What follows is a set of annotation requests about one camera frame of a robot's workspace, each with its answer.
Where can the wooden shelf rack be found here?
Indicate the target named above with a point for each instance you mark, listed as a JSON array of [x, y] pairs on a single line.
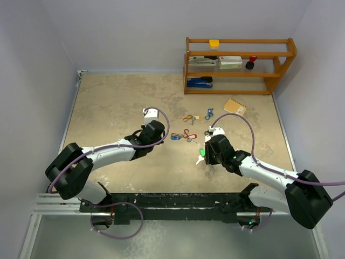
[[274, 56]]

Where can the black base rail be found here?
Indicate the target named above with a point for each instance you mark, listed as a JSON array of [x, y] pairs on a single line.
[[127, 207]]

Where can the key with red tag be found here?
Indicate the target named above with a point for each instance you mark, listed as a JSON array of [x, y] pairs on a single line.
[[191, 138]]

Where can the key with green tag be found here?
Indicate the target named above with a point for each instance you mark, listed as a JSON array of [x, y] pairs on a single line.
[[201, 156]]

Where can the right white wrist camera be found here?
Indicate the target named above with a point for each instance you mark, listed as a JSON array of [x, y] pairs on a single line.
[[216, 131]]

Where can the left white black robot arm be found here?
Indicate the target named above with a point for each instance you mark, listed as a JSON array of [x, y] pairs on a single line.
[[70, 170]]

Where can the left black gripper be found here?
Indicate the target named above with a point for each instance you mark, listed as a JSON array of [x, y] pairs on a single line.
[[143, 127]]

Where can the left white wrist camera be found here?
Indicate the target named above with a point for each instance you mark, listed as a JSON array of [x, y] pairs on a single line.
[[150, 114]]

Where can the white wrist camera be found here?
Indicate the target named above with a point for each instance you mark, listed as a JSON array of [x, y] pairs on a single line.
[[150, 114], [216, 131]]

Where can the key with light blue tag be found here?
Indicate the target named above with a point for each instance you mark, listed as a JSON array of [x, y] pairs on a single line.
[[176, 137]]

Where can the white stapler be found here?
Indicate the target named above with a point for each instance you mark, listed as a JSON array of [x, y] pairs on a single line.
[[203, 60]]

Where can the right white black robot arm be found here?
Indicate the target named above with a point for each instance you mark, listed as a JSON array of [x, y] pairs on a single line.
[[299, 194]]

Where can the blue stapler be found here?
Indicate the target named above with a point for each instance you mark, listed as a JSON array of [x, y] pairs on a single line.
[[200, 82]]

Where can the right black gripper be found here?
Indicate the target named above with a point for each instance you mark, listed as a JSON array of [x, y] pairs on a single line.
[[208, 158]]

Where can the yellow tape dispenser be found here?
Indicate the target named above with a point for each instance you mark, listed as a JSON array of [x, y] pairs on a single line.
[[214, 44]]

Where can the brown spiral notebook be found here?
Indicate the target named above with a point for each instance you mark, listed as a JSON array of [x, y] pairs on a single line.
[[233, 106]]

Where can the orange red carabiner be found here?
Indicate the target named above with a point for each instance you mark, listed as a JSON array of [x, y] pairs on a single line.
[[188, 117]]

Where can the red black stamp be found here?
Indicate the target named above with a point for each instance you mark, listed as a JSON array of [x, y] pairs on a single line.
[[250, 63]]

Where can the white cardboard box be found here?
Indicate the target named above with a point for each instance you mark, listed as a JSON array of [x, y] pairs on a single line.
[[230, 62]]

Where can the key with yellow tag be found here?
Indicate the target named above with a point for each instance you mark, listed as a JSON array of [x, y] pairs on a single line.
[[195, 118]]

